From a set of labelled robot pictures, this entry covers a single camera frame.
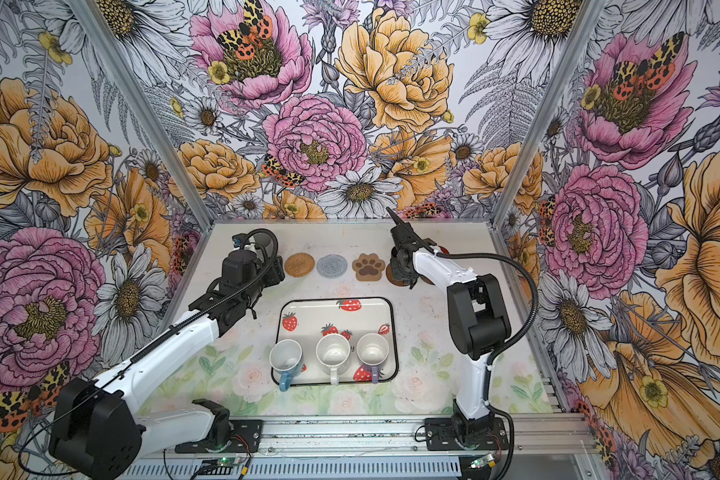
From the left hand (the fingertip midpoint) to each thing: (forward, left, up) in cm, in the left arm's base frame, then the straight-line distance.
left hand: (271, 269), depth 84 cm
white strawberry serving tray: (-6, -8, -18) cm, 21 cm away
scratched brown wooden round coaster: (+11, -34, -18) cm, 40 cm away
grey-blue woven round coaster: (+15, -14, -19) cm, 28 cm away
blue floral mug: (-19, -4, -16) cm, 25 cm away
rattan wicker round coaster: (+15, -3, -17) cm, 23 cm away
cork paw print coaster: (+14, -27, -19) cm, 36 cm away
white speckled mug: (-17, -17, -18) cm, 30 cm away
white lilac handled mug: (-16, -28, -17) cm, 37 cm away
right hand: (+5, -39, -12) cm, 41 cm away
